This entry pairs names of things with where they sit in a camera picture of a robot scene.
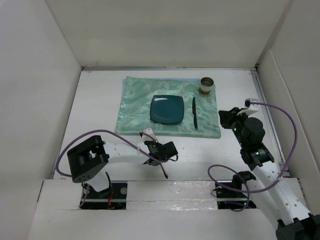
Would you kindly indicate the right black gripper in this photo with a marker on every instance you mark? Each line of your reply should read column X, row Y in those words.
column 227, row 116

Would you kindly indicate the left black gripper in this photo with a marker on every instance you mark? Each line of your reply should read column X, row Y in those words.
column 156, row 143

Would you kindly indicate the dark metal fork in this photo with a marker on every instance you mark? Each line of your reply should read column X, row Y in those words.
column 164, row 171

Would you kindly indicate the dark metal knife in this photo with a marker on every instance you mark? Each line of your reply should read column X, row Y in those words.
column 194, row 112

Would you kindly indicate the teal square plate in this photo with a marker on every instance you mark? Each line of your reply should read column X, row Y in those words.
column 167, row 109

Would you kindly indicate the metal cup with cork base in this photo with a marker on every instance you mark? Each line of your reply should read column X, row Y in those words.
column 206, row 85

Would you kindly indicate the green patterned cloth placemat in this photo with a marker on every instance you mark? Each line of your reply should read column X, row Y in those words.
column 137, row 94

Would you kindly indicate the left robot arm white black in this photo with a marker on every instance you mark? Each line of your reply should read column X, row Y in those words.
column 88, row 159

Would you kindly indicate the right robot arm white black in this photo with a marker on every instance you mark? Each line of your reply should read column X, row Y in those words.
column 288, row 216

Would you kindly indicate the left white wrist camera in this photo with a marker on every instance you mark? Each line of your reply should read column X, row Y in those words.
column 148, row 135

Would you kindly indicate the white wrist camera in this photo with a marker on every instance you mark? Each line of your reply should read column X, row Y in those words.
column 148, row 135
column 250, row 107

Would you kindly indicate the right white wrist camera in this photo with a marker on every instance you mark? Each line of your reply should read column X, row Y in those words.
column 250, row 107

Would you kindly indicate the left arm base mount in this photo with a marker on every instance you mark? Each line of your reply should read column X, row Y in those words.
column 113, row 198

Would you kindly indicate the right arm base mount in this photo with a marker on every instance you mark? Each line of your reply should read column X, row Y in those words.
column 231, row 200

